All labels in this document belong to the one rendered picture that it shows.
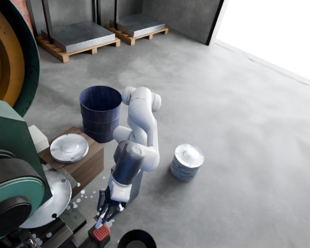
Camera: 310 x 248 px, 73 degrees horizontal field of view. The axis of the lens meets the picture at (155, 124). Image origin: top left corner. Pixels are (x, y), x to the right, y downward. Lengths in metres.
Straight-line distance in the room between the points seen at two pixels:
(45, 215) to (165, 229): 1.10
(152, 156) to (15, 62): 0.72
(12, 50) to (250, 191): 2.26
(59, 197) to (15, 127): 0.66
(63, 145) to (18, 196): 1.37
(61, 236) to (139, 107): 0.70
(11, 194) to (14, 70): 0.71
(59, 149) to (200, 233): 1.36
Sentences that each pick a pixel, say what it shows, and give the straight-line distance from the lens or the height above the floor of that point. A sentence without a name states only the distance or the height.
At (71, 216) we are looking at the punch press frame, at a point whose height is 0.64.
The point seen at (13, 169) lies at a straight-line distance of 0.53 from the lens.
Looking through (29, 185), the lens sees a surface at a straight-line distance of 0.54.
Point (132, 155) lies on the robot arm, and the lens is 0.74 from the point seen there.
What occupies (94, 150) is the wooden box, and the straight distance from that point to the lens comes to 1.87.
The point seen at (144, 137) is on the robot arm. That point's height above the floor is 0.84.
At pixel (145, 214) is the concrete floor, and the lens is 1.98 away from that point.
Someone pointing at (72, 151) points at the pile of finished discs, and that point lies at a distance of 1.84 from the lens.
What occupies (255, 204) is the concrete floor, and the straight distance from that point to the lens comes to 2.42.
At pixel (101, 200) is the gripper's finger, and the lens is 0.94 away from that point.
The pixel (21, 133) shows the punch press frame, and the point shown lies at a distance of 0.60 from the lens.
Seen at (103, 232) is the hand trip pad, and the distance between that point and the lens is 1.11.
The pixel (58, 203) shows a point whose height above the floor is 0.78.
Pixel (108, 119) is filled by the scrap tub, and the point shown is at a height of 0.35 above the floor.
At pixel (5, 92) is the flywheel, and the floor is 1.16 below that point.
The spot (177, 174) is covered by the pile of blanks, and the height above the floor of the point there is 0.07.
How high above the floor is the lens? 1.82
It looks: 43 degrees down
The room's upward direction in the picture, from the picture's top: 13 degrees clockwise
